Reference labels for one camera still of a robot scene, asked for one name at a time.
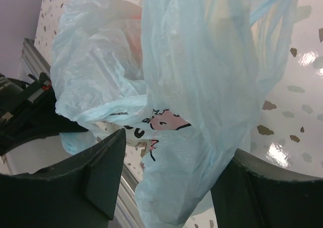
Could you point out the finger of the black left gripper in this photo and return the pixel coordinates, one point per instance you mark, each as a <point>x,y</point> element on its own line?
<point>39,126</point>

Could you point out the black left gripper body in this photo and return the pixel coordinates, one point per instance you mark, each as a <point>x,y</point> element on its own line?
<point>20,101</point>

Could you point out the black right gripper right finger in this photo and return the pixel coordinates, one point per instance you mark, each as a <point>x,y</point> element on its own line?
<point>251,192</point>

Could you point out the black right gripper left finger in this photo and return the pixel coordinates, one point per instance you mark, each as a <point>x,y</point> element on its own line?
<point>80,191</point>

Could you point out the light blue plastic bag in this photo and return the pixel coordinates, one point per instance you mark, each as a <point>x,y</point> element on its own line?
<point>186,79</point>

